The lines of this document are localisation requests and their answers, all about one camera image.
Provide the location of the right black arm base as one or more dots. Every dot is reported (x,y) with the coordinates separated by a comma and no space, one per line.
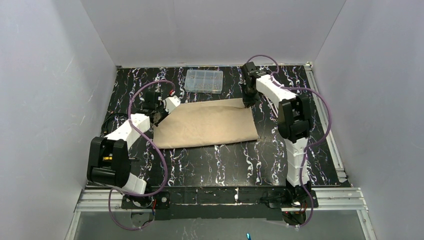
(286,198)

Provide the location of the beige cloth napkin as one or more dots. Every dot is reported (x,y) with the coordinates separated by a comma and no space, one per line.
(206,123)

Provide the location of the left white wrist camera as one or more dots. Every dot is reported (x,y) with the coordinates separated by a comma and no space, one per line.
(171,103)

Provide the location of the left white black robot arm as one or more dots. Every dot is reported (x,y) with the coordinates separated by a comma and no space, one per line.
(109,163)

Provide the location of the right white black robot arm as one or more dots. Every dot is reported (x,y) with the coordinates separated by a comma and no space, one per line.
(293,116)

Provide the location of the clear plastic screw box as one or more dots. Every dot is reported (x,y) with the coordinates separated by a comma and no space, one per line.
(204,81)

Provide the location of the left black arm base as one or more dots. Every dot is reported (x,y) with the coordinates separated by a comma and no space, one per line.
(159,201)

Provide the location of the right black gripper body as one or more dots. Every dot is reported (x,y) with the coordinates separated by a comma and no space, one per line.
(250,98)

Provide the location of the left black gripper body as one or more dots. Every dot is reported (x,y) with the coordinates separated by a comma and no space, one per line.
(156,116)

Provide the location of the aluminium frame rail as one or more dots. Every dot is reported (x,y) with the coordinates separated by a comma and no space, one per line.
(328,198)

